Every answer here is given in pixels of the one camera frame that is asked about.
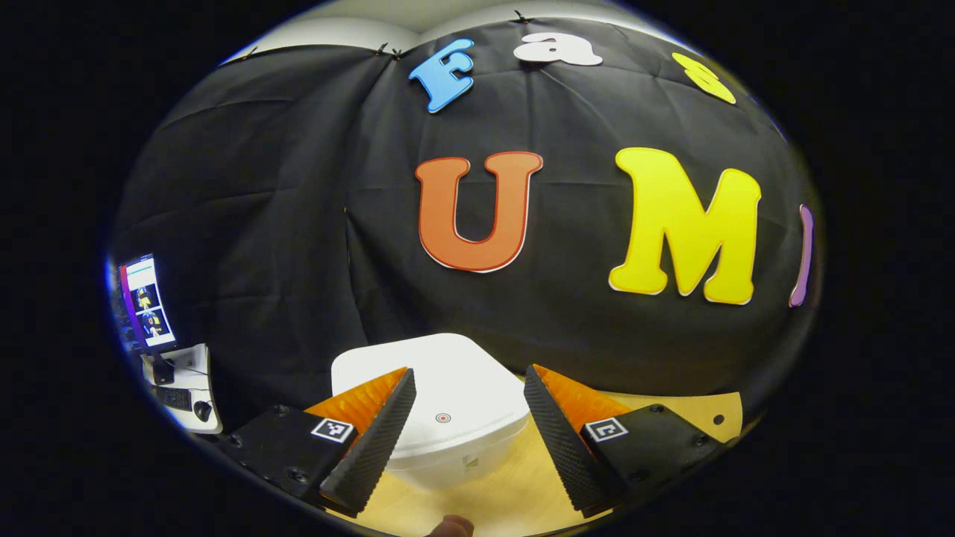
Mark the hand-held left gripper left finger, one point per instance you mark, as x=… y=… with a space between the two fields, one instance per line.
x=377 y=444

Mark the computer monitor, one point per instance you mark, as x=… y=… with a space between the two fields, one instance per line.
x=149 y=302

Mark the black computer mouse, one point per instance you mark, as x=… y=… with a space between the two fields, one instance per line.
x=203 y=410

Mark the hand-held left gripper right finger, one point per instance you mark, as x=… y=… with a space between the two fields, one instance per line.
x=563 y=444

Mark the black backdrop cloth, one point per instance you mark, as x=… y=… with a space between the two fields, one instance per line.
x=261 y=224

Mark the white desktop garbage bin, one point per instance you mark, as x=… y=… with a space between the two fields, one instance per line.
x=462 y=388

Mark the white side desk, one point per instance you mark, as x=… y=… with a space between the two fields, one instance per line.
x=195 y=365

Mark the black keyboard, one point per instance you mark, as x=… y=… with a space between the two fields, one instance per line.
x=174 y=398

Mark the wooden desktop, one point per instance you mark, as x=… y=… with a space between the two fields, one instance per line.
x=485 y=507

